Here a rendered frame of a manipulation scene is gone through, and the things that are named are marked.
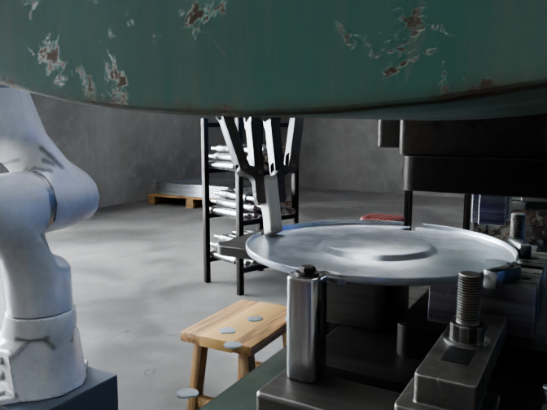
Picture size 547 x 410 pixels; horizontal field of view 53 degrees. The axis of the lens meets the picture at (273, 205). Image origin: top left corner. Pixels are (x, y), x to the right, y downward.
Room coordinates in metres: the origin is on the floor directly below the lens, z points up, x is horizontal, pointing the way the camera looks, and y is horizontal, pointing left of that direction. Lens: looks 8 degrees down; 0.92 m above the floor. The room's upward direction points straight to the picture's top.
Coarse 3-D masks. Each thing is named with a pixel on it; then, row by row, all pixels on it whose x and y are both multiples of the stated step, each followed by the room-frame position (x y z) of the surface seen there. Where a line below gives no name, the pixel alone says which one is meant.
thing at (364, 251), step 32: (320, 224) 0.74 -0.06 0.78; (352, 224) 0.75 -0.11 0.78; (384, 224) 0.74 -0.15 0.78; (256, 256) 0.54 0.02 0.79; (288, 256) 0.56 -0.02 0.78; (320, 256) 0.56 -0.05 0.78; (352, 256) 0.55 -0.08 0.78; (384, 256) 0.54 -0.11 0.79; (416, 256) 0.55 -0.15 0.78; (448, 256) 0.56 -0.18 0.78; (480, 256) 0.56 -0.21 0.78; (512, 256) 0.56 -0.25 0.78
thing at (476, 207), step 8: (472, 200) 0.54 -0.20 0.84; (480, 200) 0.53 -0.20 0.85; (488, 200) 0.52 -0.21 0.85; (496, 200) 0.52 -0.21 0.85; (504, 200) 0.52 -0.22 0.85; (472, 208) 0.54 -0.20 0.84; (480, 208) 0.53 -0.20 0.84; (488, 208) 0.52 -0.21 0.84; (496, 208) 0.52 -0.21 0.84; (504, 208) 0.52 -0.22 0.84; (472, 216) 0.54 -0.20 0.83; (480, 216) 0.53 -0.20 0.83; (488, 216) 0.52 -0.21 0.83; (496, 216) 0.52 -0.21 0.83; (504, 216) 0.52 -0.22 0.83; (480, 224) 0.53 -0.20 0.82; (488, 224) 0.52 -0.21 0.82; (496, 224) 0.52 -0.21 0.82; (504, 224) 0.52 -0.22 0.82
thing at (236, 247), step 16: (240, 240) 0.65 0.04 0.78; (240, 256) 0.61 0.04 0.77; (336, 288) 0.57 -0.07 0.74; (352, 288) 0.56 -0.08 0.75; (368, 288) 0.56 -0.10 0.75; (384, 288) 0.55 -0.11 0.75; (400, 288) 0.60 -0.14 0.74; (336, 304) 0.57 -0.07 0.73; (352, 304) 0.56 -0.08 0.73; (368, 304) 0.56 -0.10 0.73; (384, 304) 0.55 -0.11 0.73; (400, 304) 0.60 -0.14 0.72; (336, 320) 0.57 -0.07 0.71; (352, 320) 0.56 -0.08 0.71; (368, 320) 0.56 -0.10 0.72; (384, 320) 0.55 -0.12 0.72
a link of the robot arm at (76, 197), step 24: (0, 96) 0.94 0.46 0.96; (24, 96) 0.98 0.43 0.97; (0, 120) 0.93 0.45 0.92; (24, 120) 0.95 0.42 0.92; (0, 144) 0.93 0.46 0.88; (24, 144) 0.95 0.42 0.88; (48, 144) 0.97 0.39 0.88; (24, 168) 0.98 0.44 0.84; (48, 168) 0.96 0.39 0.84; (72, 168) 1.00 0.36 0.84; (72, 192) 0.97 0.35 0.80; (96, 192) 1.03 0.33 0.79; (72, 216) 0.97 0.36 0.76
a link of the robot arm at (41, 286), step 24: (0, 192) 0.86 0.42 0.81; (24, 192) 0.89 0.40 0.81; (48, 192) 0.92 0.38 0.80; (0, 216) 0.84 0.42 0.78; (24, 216) 0.88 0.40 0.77; (48, 216) 0.92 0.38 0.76; (0, 240) 0.86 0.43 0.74; (24, 240) 0.88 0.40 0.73; (0, 264) 0.91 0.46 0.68; (24, 264) 0.89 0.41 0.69; (48, 264) 0.91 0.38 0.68; (24, 288) 0.90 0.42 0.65; (48, 288) 0.91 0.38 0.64; (24, 312) 0.90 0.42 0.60; (48, 312) 0.91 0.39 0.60
